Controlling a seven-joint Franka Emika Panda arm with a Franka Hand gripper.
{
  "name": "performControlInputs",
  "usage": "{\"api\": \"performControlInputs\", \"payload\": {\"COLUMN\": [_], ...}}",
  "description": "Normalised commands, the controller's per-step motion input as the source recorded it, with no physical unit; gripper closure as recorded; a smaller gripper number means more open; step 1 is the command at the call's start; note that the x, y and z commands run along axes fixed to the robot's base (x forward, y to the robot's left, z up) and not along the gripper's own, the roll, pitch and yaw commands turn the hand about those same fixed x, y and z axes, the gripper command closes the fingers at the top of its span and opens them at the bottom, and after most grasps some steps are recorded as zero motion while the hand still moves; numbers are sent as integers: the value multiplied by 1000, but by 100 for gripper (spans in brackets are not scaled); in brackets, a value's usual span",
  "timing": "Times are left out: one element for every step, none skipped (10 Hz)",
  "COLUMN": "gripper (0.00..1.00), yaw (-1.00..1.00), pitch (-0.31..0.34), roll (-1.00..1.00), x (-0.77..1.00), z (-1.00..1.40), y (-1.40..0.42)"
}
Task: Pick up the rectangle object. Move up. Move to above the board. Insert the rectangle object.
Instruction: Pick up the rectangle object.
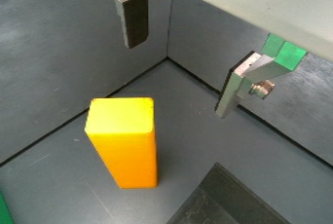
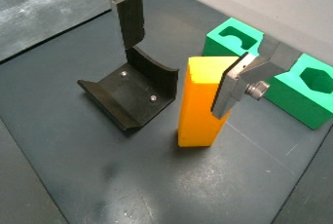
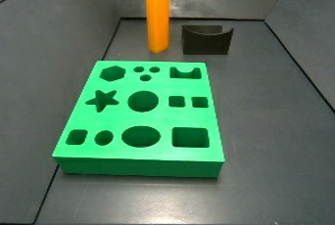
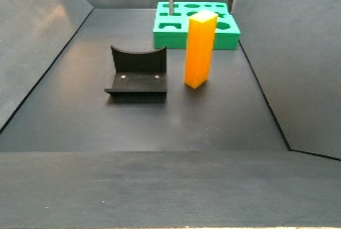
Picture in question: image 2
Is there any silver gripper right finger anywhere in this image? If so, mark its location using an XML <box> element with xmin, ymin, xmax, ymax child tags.
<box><xmin>211</xmin><ymin>43</ymin><xmax>302</xmax><ymax>119</ymax></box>

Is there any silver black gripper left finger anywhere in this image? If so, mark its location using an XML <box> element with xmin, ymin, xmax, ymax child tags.
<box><xmin>111</xmin><ymin>0</ymin><xmax>144</xmax><ymax>49</ymax></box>

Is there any orange rectangular block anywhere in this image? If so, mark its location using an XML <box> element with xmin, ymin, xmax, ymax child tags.
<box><xmin>178</xmin><ymin>56</ymin><xmax>237</xmax><ymax>147</ymax></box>

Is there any green shape sorting board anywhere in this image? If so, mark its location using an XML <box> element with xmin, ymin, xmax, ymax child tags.
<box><xmin>203</xmin><ymin>18</ymin><xmax>333</xmax><ymax>130</ymax></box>

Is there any black curved holder bracket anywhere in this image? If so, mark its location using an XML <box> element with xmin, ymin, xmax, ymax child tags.
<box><xmin>77</xmin><ymin>47</ymin><xmax>178</xmax><ymax>131</ymax></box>

